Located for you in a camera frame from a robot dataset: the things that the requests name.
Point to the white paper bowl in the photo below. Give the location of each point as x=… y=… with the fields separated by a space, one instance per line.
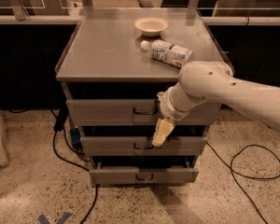
x=151 y=26

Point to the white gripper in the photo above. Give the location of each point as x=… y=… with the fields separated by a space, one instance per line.
x=167 y=106

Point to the blue power adapter box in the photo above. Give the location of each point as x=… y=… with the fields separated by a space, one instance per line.
x=75 y=137

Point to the grey drawer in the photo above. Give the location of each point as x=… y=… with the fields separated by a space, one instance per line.
x=141 y=146
x=124 y=176
x=132 y=112

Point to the plastic bottle with label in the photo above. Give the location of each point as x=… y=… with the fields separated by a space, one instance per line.
x=167 y=52

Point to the grey metal drawer cabinet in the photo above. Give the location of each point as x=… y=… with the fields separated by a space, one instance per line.
x=104 y=61

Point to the grey top drawer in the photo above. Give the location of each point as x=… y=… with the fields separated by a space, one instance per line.
x=132 y=112

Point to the black power strip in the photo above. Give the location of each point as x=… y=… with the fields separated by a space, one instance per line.
x=61 y=118

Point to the grey middle drawer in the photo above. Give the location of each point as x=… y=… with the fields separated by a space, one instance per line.
x=141 y=146

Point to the grey bottom drawer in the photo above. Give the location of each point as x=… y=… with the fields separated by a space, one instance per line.
x=124 y=176

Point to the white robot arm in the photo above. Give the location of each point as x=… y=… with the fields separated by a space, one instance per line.
x=201 y=82

